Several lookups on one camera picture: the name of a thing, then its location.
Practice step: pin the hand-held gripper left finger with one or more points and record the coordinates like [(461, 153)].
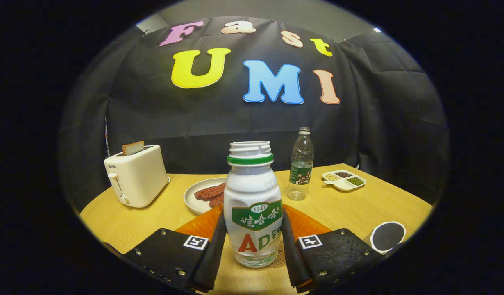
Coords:
[(209, 262)]

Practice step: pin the white juice bottle green label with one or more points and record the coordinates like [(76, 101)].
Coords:
[(252, 192)]

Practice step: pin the white divided bean dish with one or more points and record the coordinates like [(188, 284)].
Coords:
[(344, 186)]

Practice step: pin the black backdrop cloth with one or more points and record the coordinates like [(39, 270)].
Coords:
[(194, 119)]

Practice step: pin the round cork coaster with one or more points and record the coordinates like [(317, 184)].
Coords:
[(281, 257)]

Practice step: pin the wooden table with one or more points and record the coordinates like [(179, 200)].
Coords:
[(358, 209)]

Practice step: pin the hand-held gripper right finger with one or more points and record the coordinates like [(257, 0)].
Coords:
[(295, 262)]

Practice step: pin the clear plastic water bottle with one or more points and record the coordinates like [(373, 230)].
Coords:
[(301, 164)]

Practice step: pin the red meat slice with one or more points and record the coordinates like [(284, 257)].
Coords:
[(217, 201), (209, 191)]

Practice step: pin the cream toaster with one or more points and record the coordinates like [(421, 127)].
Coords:
[(141, 176)]

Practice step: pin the round grey plate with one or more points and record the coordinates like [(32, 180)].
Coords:
[(192, 203)]

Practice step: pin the toast slice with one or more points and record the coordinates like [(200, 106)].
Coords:
[(133, 148)]

